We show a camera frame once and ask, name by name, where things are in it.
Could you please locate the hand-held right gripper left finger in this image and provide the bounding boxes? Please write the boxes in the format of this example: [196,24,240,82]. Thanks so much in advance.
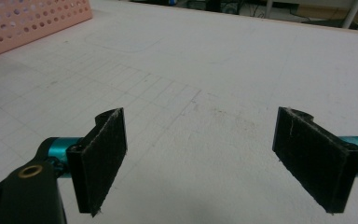
[65,106,129,217]

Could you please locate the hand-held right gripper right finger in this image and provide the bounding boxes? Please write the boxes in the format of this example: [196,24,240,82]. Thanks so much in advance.
[271,105,358,216]

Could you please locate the white grid mat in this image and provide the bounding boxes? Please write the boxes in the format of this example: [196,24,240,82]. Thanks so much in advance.
[0,0,358,224]

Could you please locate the white metal stand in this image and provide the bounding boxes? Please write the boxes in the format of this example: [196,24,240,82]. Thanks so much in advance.
[262,0,358,31]

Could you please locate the pink plastic basket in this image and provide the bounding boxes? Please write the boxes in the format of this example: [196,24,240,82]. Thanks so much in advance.
[0,0,93,63]

